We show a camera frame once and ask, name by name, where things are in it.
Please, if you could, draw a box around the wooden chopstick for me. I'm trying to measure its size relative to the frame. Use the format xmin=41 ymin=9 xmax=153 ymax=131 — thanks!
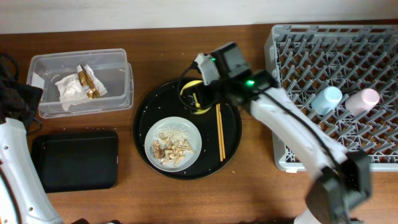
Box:
xmin=216 ymin=104 xmax=223 ymax=162
xmin=216 ymin=103 xmax=226 ymax=161

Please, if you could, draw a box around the yellow bowl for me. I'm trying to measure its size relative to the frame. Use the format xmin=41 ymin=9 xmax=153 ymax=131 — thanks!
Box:
xmin=180 ymin=80 xmax=209 ymax=115

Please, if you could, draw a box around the grey plate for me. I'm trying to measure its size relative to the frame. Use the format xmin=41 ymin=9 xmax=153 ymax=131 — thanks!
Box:
xmin=144 ymin=116 xmax=202 ymax=172

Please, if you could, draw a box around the blue cup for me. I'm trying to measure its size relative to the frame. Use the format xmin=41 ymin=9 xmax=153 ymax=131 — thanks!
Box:
xmin=311 ymin=86 xmax=343 ymax=115

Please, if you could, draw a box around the peanut shells and rice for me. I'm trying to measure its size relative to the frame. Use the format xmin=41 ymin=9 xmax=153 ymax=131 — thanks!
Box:
xmin=152 ymin=127 xmax=195 ymax=167

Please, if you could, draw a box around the pink cup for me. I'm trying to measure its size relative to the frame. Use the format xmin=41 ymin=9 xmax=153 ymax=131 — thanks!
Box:
xmin=345 ymin=88 xmax=380 ymax=116

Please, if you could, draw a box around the gold foil wrapper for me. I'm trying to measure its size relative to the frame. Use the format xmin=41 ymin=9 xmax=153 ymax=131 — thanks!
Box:
xmin=77 ymin=65 xmax=100 ymax=99

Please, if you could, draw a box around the white napkin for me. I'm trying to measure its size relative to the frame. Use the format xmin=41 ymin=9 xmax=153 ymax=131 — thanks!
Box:
xmin=55 ymin=65 xmax=108 ymax=111

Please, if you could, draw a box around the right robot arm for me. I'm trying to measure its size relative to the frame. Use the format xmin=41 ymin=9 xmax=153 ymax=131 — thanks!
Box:
xmin=177 ymin=42 xmax=372 ymax=223

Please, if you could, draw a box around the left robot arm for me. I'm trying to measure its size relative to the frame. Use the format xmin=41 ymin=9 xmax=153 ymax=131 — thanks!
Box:
xmin=1 ymin=53 xmax=63 ymax=224

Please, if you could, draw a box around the grey dishwasher rack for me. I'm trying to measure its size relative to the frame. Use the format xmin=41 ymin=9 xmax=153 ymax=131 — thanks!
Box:
xmin=264 ymin=25 xmax=397 ymax=172

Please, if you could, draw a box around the round black tray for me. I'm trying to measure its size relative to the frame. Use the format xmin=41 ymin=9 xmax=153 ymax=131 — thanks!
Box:
xmin=132 ymin=80 xmax=242 ymax=180

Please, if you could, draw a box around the clear plastic bin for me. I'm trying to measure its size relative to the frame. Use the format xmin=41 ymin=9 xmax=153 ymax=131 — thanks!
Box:
xmin=27 ymin=49 xmax=134 ymax=119

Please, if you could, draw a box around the black rectangular tray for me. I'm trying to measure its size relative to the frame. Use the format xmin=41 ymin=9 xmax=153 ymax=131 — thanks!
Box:
xmin=31 ymin=131 xmax=119 ymax=193

